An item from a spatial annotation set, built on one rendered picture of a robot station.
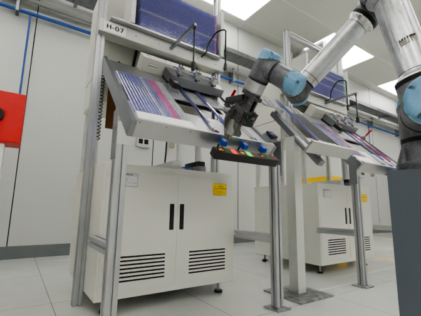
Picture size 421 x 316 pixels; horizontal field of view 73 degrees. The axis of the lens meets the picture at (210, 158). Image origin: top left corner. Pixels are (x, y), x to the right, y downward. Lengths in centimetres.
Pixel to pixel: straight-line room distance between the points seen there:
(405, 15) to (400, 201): 51
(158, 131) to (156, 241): 54
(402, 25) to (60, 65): 278
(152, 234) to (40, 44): 233
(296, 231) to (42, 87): 247
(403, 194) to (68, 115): 270
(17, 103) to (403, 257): 121
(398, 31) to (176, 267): 121
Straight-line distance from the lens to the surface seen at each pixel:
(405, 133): 103
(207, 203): 148
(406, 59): 95
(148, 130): 104
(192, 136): 111
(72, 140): 297
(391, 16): 101
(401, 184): 96
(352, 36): 116
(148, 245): 135
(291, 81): 98
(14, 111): 108
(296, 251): 162
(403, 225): 96
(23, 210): 289
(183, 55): 182
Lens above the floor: 44
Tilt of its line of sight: 10 degrees up
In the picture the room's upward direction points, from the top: 1 degrees clockwise
